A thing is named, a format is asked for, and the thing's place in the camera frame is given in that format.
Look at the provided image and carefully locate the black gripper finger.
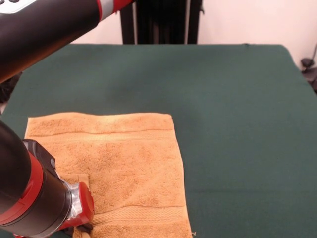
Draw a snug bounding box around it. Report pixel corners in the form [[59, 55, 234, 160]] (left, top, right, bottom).
[[61, 227, 76, 238], [78, 222, 94, 234]]

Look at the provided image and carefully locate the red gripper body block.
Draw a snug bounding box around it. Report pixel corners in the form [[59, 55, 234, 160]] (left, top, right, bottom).
[[56, 182, 96, 233]]

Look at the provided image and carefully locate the dark green tablecloth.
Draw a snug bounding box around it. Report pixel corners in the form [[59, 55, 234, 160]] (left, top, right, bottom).
[[0, 43, 317, 238]]

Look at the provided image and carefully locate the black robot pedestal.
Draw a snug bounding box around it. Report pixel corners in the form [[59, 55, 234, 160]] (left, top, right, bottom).
[[115, 0, 206, 45]]

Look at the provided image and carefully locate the black equipment pile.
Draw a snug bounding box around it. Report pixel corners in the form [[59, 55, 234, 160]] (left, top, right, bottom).
[[0, 71, 23, 104]]

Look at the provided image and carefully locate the orange terry towel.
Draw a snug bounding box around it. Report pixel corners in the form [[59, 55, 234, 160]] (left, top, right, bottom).
[[24, 112, 194, 238]]

